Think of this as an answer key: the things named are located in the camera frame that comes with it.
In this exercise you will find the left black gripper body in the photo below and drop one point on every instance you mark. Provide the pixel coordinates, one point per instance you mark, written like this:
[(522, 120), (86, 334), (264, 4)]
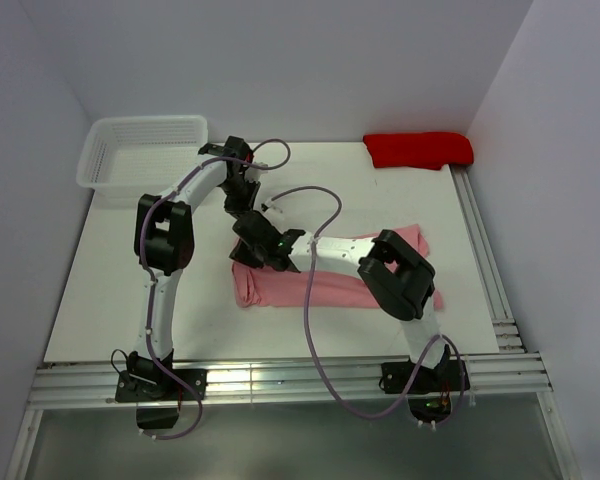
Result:
[(241, 194)]

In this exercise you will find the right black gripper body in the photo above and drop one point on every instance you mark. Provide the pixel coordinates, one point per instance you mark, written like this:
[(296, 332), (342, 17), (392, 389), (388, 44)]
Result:
[(252, 256)]

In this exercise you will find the pink t shirt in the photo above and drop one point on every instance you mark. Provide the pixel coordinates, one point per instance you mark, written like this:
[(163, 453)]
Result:
[(267, 287)]

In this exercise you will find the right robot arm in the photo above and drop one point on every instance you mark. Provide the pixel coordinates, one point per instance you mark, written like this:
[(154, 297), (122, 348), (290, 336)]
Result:
[(393, 266)]

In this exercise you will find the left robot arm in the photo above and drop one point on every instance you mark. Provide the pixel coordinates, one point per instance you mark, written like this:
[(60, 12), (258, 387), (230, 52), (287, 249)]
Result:
[(164, 243)]

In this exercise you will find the white plastic basket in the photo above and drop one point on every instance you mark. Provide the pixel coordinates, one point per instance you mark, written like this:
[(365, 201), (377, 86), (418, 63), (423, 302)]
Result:
[(126, 157)]

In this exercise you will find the red folded t shirt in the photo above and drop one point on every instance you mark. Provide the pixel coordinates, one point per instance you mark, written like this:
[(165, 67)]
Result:
[(422, 150)]

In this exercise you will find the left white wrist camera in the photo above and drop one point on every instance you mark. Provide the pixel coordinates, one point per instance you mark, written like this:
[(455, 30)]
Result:
[(256, 168)]

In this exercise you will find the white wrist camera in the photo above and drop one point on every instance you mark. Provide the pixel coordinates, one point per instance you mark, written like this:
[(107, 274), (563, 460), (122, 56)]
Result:
[(269, 208), (256, 168)]

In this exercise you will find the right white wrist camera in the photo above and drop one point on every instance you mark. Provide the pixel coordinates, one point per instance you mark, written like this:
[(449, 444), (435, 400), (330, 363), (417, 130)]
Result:
[(269, 208)]

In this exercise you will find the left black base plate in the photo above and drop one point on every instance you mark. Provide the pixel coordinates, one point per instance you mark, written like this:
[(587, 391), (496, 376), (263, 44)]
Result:
[(131, 389)]

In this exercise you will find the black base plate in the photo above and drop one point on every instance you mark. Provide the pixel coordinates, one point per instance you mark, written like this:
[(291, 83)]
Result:
[(131, 389), (395, 375)]

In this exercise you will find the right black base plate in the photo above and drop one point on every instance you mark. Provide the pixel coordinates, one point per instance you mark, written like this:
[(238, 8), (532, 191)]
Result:
[(395, 375)]

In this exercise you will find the aluminium front rail frame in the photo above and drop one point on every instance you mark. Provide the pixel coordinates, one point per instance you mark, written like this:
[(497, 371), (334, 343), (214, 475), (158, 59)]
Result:
[(91, 385)]

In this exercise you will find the aluminium right side rail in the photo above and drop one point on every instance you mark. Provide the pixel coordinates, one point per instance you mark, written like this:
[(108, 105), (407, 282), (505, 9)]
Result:
[(505, 327)]

